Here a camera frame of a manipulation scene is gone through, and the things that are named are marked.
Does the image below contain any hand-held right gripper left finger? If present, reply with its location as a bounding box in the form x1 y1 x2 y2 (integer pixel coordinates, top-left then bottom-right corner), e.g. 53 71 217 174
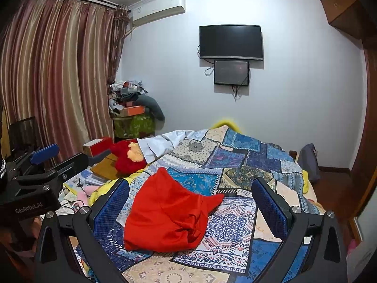
35 178 133 283

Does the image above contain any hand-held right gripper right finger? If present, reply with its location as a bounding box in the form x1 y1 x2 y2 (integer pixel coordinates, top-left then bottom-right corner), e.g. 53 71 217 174
251 178 348 283

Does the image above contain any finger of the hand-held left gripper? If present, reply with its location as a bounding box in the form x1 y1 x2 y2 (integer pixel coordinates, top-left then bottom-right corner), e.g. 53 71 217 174
13 153 89 191
6 143 59 177

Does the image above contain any red zip jacket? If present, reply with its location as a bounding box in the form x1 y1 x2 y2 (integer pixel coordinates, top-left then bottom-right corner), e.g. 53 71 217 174
124 167 226 253

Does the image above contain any pile of clothes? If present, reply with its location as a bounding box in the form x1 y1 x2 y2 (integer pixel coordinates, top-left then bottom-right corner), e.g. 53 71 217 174
108 79 148 109

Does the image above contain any pile of papers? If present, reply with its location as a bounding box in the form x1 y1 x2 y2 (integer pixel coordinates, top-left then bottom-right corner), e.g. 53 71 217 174
63 172 109 195

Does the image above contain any black desk monitor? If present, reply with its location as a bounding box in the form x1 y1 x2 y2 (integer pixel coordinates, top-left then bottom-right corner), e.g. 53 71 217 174
8 117 40 154

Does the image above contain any brown cardboard box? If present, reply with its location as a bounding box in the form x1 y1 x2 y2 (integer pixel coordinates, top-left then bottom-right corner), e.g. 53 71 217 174
91 153 118 180

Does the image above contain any red box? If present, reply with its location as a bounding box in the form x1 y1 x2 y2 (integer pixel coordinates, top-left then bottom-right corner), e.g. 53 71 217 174
82 137 114 157

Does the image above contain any red plush toy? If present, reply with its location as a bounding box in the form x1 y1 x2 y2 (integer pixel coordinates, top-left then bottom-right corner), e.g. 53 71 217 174
110 140 148 174

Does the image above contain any blue patchwork blanket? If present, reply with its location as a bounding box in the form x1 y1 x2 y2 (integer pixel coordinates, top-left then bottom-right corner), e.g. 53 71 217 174
75 125 321 283

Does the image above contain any dark grey bag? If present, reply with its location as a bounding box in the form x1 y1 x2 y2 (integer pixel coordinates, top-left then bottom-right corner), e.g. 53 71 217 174
298 143 321 183

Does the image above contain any green patterned cloth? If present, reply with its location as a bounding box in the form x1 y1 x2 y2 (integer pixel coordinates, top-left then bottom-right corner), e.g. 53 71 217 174
112 114 156 139

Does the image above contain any white shirt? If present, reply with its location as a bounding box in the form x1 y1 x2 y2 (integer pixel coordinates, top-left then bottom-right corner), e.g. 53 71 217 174
137 130 204 164

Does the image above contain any striped brown curtain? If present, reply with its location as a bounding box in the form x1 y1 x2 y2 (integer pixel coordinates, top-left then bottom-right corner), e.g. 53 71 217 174
0 0 130 166

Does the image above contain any orange shoe box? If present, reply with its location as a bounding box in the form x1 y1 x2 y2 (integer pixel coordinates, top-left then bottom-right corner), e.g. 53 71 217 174
119 105 145 118

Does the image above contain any brown wooden door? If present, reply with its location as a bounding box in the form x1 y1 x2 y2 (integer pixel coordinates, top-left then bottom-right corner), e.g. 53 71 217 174
348 40 377 227

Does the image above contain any white air conditioner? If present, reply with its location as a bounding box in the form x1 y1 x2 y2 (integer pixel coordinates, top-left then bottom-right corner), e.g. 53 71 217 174
128 0 187 26

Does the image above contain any wooden wardrobe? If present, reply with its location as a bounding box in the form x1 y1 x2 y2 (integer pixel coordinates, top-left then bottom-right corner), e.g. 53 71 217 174
320 0 377 40

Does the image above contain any black floor cable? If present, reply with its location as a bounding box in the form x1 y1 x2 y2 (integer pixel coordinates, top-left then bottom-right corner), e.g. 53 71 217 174
60 200 89 213

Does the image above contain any small black wall monitor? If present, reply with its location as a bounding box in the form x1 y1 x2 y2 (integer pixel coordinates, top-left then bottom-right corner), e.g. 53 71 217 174
213 60 251 87

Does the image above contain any black wall television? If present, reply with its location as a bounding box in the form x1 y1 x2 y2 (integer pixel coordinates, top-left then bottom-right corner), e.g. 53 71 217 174
199 24 264 61

